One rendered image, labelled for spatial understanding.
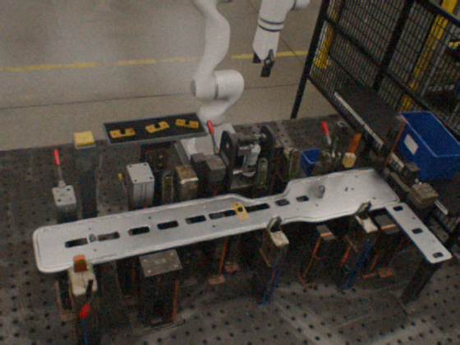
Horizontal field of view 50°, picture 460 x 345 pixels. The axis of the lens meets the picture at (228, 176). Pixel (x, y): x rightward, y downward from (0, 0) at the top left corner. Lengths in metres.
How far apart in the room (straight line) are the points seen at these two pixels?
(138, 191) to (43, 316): 0.54
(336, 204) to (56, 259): 1.03
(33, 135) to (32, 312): 2.05
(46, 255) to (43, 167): 0.82
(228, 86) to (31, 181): 0.97
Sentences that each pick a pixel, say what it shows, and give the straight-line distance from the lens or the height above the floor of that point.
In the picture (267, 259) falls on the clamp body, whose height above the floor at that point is 0.94.
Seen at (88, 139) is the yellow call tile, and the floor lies 1.16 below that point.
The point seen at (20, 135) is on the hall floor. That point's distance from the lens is 3.78.
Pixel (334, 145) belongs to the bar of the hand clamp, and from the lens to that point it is 2.05.
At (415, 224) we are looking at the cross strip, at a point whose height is 1.00.
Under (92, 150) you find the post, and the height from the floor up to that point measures 1.12.
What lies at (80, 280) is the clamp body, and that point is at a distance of 1.52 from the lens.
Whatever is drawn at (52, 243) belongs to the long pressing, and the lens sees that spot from 1.69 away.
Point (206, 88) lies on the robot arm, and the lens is 2.08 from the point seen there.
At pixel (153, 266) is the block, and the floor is 1.03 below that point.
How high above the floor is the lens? 2.28
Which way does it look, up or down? 41 degrees down
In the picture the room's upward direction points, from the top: 11 degrees clockwise
